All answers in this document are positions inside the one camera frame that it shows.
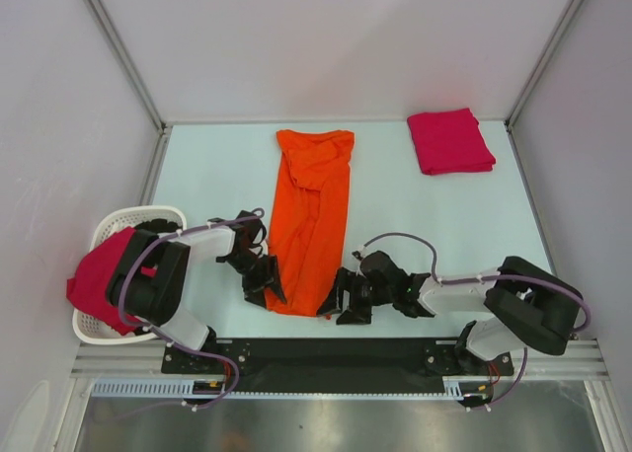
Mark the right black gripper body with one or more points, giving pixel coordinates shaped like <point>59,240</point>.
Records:
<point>363,293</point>

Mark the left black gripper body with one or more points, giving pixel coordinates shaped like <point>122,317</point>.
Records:
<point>252,268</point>

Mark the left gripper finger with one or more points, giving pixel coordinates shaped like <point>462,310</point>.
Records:
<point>256,297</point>
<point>273,281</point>

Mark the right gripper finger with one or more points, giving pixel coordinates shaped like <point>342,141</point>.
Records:
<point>334,301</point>
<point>358,316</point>

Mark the orange t shirt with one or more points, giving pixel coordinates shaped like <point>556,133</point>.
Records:
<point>309,219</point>

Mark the magenta t shirt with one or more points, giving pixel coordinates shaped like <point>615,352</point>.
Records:
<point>86,290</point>
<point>450,143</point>

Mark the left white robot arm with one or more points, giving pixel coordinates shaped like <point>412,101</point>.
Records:
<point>148,284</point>

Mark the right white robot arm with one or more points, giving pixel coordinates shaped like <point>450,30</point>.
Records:
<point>517,305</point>

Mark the black garment in basket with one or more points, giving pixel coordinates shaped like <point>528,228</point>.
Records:
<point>159,226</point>

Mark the magenta t shirt in basket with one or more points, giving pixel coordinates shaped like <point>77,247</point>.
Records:
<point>86,290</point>

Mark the white plastic laundry basket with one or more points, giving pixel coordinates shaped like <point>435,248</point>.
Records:
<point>90,330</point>

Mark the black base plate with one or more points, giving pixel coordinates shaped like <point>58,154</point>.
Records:
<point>354,366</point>

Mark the grey slotted cable duct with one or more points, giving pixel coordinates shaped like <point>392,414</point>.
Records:
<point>181,389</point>

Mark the aluminium frame rail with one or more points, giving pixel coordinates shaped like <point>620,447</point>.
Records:
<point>582,361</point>

